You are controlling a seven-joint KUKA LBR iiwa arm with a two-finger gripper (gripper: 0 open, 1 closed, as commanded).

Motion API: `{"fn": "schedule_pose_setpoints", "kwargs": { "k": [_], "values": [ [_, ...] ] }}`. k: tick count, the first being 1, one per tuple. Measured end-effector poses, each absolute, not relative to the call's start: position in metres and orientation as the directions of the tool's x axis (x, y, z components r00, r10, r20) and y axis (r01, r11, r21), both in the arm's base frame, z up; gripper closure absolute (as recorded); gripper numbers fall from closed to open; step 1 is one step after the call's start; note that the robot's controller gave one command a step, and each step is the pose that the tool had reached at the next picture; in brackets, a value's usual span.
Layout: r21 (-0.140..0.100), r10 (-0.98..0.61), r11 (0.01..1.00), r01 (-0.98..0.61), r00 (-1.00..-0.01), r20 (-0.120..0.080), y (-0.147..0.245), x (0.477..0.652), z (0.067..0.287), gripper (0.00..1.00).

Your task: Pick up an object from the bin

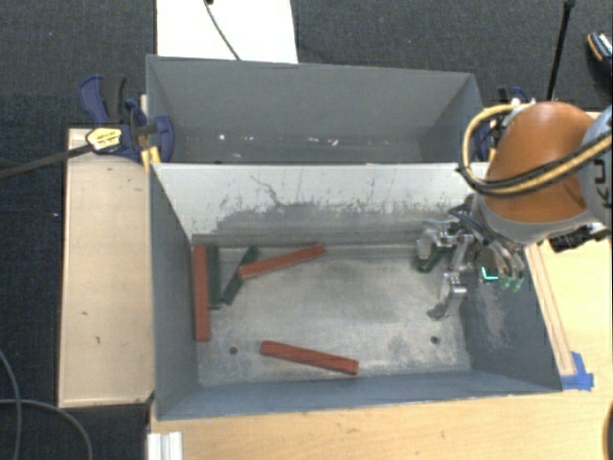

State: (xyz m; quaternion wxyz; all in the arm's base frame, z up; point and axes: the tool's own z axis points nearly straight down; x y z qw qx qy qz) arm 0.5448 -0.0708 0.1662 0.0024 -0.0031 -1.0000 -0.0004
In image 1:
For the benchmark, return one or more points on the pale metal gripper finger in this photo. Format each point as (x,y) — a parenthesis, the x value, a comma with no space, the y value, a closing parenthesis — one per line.
(433,240)
(452,288)

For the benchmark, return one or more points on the grey metal bin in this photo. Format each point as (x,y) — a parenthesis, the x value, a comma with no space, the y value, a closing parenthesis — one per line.
(335,305)

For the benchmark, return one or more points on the red-brown flat block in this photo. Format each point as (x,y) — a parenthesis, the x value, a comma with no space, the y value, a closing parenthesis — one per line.
(282,261)
(201,295)
(309,357)

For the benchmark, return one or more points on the dark green flat block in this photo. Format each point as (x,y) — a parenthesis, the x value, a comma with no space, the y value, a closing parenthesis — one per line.
(238,278)
(215,276)

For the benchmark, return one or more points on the pale wood board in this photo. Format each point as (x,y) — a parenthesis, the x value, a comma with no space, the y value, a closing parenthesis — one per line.
(105,281)

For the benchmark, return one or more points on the black cylinder on white bracket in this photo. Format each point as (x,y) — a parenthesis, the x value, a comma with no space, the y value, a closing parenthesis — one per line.
(574,240)

